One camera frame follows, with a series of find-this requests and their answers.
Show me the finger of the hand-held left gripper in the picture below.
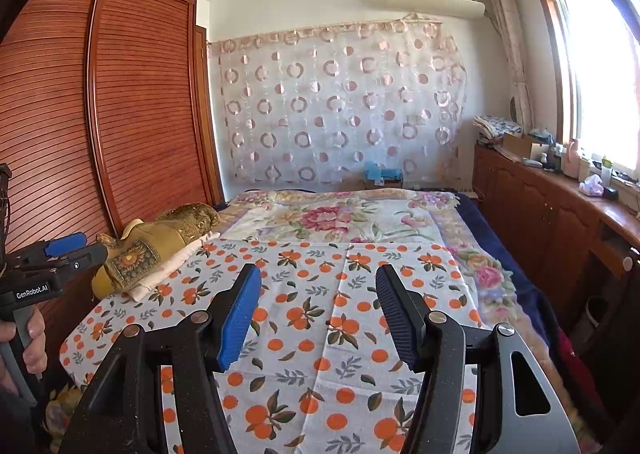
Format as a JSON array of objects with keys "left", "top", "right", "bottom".
[
  {"left": 47, "top": 243, "right": 109, "bottom": 285},
  {"left": 12, "top": 232, "right": 88, "bottom": 267}
]

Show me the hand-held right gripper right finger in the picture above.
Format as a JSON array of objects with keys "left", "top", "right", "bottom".
[{"left": 375, "top": 264, "right": 583, "bottom": 454}]

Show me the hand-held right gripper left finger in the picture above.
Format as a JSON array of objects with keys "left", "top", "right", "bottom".
[{"left": 57, "top": 263, "right": 263, "bottom": 454}]

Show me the brown patterned garment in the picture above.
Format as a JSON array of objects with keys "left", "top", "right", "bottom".
[{"left": 95, "top": 202, "right": 222, "bottom": 300}]

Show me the person's left hand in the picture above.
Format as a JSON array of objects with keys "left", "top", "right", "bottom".
[{"left": 0, "top": 306, "right": 48, "bottom": 395}]

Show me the orange-print white sheet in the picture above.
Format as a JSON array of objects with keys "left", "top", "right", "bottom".
[{"left": 59, "top": 236, "right": 501, "bottom": 454}]

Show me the pale pink folded cloth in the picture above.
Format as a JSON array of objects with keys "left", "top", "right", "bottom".
[{"left": 125, "top": 230, "right": 222, "bottom": 303}]

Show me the floral blanket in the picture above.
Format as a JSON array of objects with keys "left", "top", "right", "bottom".
[{"left": 44, "top": 188, "right": 523, "bottom": 440}]

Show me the dark blue bed sheet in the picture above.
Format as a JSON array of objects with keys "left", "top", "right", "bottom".
[{"left": 450, "top": 191, "right": 576, "bottom": 350}]

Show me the blue tissue box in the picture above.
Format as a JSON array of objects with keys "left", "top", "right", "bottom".
[{"left": 362, "top": 161, "right": 403, "bottom": 187}]

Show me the wooden louvred wardrobe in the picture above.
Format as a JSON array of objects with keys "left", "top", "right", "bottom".
[{"left": 0, "top": 0, "right": 225, "bottom": 295}]

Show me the red cloth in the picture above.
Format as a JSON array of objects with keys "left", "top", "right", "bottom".
[{"left": 552, "top": 326, "right": 583, "bottom": 380}]

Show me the long wooden cabinet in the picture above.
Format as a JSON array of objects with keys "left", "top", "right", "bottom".
[{"left": 472, "top": 141, "right": 640, "bottom": 335}]

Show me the brown cardboard box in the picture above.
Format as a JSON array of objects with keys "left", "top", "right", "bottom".
[{"left": 502, "top": 133, "right": 543, "bottom": 160}]

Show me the stack of folded cloths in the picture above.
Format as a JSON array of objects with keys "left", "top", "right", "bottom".
[{"left": 472, "top": 115, "right": 521, "bottom": 140}]

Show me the sheer circle-patterned curtain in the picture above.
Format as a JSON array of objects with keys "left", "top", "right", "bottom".
[{"left": 207, "top": 19, "right": 468, "bottom": 187}]

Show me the crumpled white tissue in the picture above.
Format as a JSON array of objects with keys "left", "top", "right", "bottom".
[{"left": 579, "top": 175, "right": 606, "bottom": 197}]

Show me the pink bottle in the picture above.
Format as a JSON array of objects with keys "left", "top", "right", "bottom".
[{"left": 562, "top": 139, "right": 581, "bottom": 177}]

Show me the pale window curtain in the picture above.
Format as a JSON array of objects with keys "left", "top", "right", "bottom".
[{"left": 484, "top": 0, "right": 533, "bottom": 130}]

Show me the window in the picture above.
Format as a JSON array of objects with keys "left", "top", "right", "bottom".
[{"left": 530, "top": 0, "right": 640, "bottom": 175}]

